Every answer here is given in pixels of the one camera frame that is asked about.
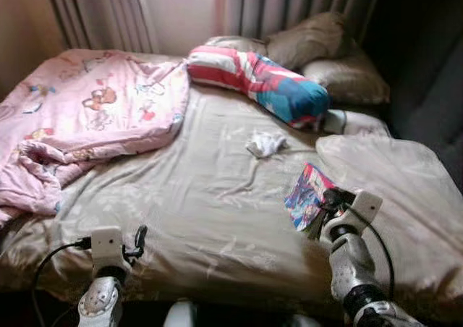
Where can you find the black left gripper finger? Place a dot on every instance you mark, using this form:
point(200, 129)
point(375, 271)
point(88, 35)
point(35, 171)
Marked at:
point(140, 238)

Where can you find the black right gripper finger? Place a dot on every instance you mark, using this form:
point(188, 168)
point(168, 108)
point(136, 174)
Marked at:
point(333, 196)

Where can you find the colourful anime book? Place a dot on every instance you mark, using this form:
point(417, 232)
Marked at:
point(307, 197)

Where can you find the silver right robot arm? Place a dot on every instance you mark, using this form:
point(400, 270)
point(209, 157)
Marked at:
point(351, 262)

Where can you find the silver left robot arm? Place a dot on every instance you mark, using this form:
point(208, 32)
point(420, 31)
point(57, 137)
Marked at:
point(101, 302)

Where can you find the beige leaf print bedsheet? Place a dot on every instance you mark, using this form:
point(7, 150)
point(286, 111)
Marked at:
point(202, 211)

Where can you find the white pillow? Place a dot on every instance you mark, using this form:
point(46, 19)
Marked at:
point(358, 123)

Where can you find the white sock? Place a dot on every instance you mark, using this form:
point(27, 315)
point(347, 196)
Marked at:
point(266, 145)

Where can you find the grey robot right leg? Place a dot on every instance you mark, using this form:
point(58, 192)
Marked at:
point(301, 320)

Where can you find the red white blue bolster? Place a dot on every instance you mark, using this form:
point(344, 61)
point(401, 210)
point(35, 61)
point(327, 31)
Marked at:
point(268, 85)

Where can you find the pink cartoon print quilt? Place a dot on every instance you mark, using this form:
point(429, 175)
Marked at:
point(94, 117)

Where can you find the crumpled beige pillow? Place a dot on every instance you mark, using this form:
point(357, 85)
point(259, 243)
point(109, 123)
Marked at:
point(311, 41)

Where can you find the grey curtain with pink edge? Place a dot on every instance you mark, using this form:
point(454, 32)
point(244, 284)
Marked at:
point(304, 1)

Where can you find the grey pleated curtain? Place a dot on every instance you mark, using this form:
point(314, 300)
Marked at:
point(101, 12)

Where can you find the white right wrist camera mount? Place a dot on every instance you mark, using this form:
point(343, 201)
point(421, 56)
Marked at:
point(365, 207)

